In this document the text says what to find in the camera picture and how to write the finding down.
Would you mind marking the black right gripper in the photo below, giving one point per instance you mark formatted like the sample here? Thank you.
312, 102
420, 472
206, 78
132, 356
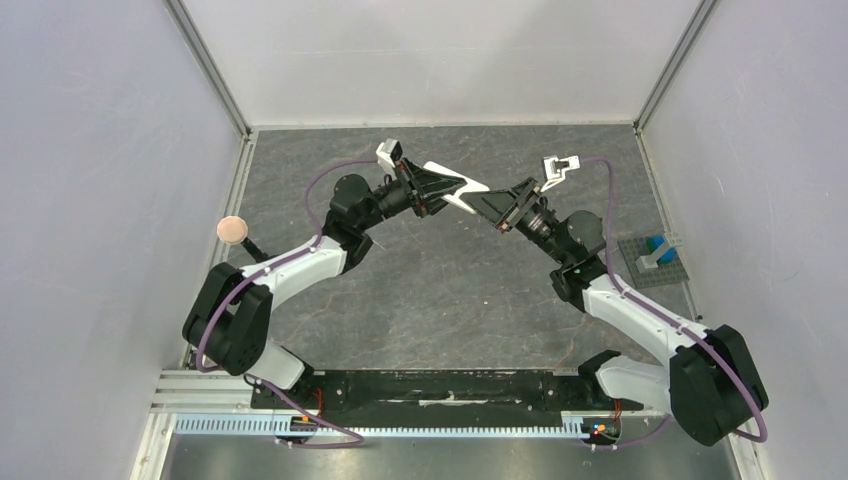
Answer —
514, 206

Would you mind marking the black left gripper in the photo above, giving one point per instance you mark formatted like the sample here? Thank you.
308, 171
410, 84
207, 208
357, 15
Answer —
428, 187

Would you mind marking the red and white remote control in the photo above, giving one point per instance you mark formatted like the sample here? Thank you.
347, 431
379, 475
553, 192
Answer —
457, 196

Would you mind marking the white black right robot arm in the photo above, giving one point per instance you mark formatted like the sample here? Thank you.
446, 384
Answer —
704, 378

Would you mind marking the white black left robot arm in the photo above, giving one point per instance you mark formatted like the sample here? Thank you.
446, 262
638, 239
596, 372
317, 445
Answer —
229, 322

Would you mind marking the grey lego baseplate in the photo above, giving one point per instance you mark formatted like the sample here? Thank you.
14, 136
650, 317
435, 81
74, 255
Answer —
667, 274

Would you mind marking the black stand with pink knob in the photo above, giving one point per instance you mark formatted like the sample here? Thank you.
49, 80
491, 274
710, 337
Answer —
233, 230

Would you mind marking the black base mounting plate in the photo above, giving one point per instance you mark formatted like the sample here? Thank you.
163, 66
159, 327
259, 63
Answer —
450, 398

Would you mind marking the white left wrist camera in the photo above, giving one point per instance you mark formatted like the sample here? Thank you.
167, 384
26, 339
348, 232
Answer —
389, 153

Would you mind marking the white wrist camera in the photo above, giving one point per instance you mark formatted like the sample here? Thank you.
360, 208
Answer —
389, 153
555, 170

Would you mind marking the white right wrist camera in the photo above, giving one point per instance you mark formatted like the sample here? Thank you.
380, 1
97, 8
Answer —
555, 170

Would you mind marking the light blue toothed cable duct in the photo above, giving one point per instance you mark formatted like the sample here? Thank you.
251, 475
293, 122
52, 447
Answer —
286, 425

